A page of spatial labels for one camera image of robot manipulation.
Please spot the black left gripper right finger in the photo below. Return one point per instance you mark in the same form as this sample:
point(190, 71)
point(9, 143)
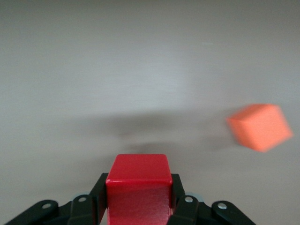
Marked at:
point(194, 211)

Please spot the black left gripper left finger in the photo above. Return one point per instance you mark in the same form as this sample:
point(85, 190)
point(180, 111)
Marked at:
point(77, 211)

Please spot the red wooden block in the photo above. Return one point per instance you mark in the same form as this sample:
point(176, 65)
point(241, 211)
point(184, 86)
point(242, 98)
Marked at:
point(138, 187)

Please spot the orange wooden block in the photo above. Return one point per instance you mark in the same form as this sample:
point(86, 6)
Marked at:
point(260, 129)

